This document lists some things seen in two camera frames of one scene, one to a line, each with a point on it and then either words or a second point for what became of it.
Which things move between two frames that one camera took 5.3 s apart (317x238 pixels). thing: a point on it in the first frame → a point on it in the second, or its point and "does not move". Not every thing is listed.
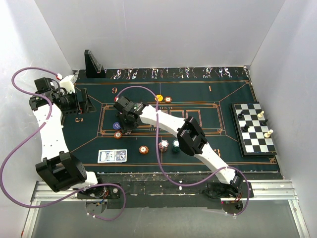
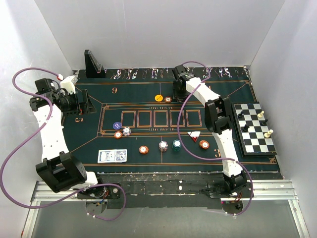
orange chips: [168, 99] does not move
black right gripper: [124, 126] → [176, 94]
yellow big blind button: [160, 98] does not move
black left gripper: [81, 106] does not move
